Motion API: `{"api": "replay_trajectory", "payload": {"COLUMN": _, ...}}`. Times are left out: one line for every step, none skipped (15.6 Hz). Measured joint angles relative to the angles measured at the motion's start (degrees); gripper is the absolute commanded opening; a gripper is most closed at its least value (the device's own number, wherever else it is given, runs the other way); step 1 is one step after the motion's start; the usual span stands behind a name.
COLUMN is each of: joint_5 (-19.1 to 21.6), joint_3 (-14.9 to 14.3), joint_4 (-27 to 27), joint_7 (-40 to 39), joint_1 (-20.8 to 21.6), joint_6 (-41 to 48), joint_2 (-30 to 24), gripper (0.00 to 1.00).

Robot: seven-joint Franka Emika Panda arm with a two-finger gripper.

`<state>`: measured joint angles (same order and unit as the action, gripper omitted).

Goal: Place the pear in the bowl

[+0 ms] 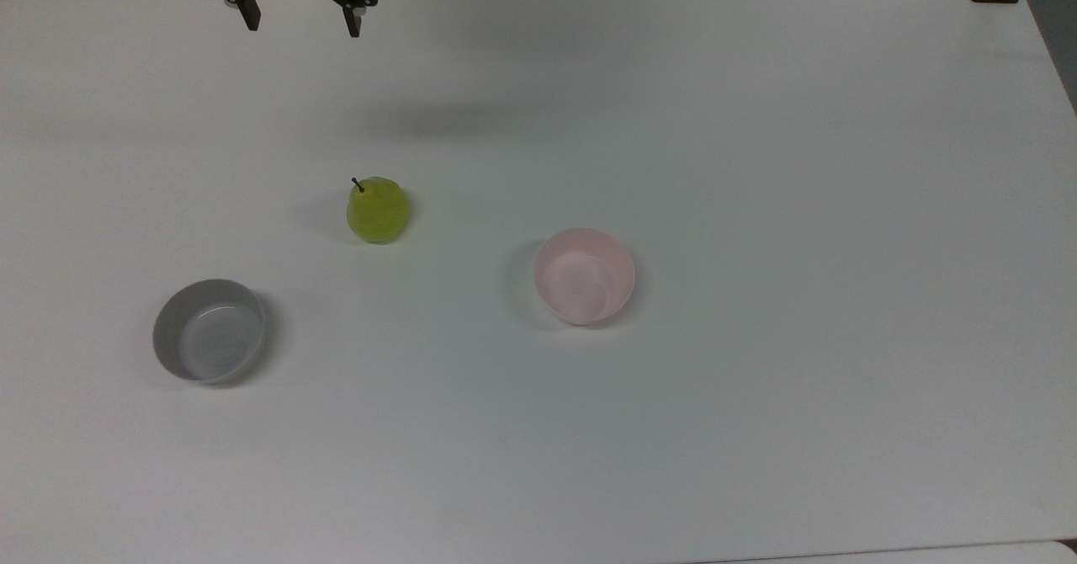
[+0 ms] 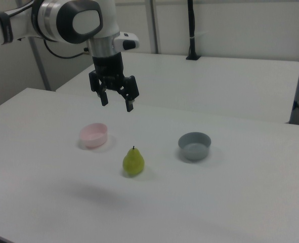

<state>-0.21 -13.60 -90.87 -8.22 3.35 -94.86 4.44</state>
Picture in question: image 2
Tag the grey partition post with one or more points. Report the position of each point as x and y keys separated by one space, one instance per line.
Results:
x=154 y=25

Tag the yellow-green plastic cup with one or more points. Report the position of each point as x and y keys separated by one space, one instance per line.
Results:
x=133 y=163

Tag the black pole with clamp base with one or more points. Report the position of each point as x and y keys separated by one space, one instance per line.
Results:
x=192 y=30

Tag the light blue small cup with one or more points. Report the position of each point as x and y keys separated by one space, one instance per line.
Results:
x=194 y=149

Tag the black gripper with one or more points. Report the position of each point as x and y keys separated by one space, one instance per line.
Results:
x=108 y=68

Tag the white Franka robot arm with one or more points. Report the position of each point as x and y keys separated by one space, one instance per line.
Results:
x=106 y=15

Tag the pink plastic bowl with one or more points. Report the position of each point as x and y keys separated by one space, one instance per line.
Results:
x=93 y=136

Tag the grey wall frame post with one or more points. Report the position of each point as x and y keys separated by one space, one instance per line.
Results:
x=39 y=65

